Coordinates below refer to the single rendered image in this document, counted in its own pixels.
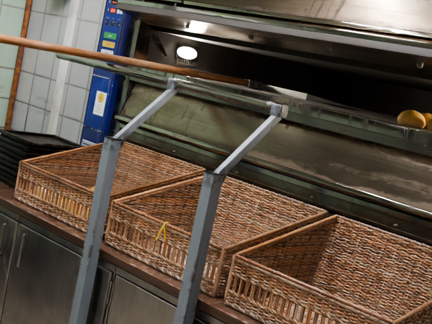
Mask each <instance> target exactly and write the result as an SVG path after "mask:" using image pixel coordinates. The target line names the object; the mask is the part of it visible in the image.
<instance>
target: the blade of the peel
mask: <svg viewBox="0 0 432 324"><path fill-rule="evenodd" d="M260 90H263V91H268V92H272V93H276V94H280V95H285V96H290V97H294V98H299V99H302V100H308V101H313V102H319V103H324V104H330V105H338V106H342V107H349V106H345V105H342V104H340V103H336V102H332V101H329V100H326V99H323V98H319V97H317V96H312V95H310V94H307V93H301V92H297V91H292V90H289V89H283V88H280V87H275V86H271V85H265V84H263V85H262V89H260ZM349 108H353V107H349ZM353 109H355V108H353Z"/></svg>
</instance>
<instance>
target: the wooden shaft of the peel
mask: <svg viewBox="0 0 432 324"><path fill-rule="evenodd" d="M0 43H3V44H10V45H14V46H21V47H25V48H32V49H36V50H43V51H50V52H54V53H61V54H65V55H72V56H76V57H83V58H87V59H94V60H101V61H104V62H112V63H115V64H123V65H126V66H133V67H137V68H144V69H151V70H155V71H162V72H166V73H173V74H177V75H184V76H188V77H195V78H201V79H206V80H213V81H217V82H224V83H228V84H235V85H239V86H246V87H247V86H248V85H249V81H248V80H245V79H241V78H235V77H231V76H224V75H218V74H214V73H207V72H204V71H197V70H193V69H186V68H183V67H176V66H169V65H166V64H159V63H155V62H149V61H145V60H138V59H135V58H128V57H121V56H117V55H111V54H107V53H100V52H97V51H90V50H86V49H80V48H73V47H69V46H63V45H59V44H52V43H48V42H42V41H38V40H31V39H25V38H21V37H14V36H11V35H4V34H0Z"/></svg>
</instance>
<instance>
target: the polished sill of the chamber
mask: <svg viewBox="0 0 432 324"><path fill-rule="evenodd" d="M132 69H137V70H140V71H145V72H149V73H153V74H157V75H162V76H165V77H170V78H175V79H178V80H183V81H186V82H191V83H195V84H200V85H203V86H208V87H213V88H216V89H221V90H224V91H229V92H232V93H237V94H241V95H246V96H250V97H254V98H259V99H262V100H267V101H270V102H275V103H279V104H284V105H286V106H288V107H289V110H288V111H289V112H292V113H296V114H301V115H304V116H310V117H313V118H317V119H321V120H325V121H328V122H333V123H338V124H342V125H346V126H349V127H354V128H357V129H362V130H366V131H370V132H375V133H378V134H383V135H386V136H391V137H394V138H399V139H402V140H407V141H412V142H415V143H420V144H423V145H428V146H431V147H432V132H428V131H424V130H419V129H414V128H411V127H405V126H402V125H397V124H394V123H388V122H385V121H380V120H375V119H371V118H367V117H363V116H358V115H354V114H350V113H346V112H341V111H336V110H333V109H327V108H324V107H319V106H316V105H311V104H307V103H302V102H297V101H294V100H288V99H285V98H280V97H277V96H271V95H268V94H263V93H258V92H254V91H249V90H246V89H241V88H237V87H232V86H229V85H224V84H219V83H215V82H210V81H207V80H202V79H198V78H194V77H190V76H184V75H177V74H173V73H166V72H162V71H155V70H151V69H144V68H140V67H133V66H132Z"/></svg>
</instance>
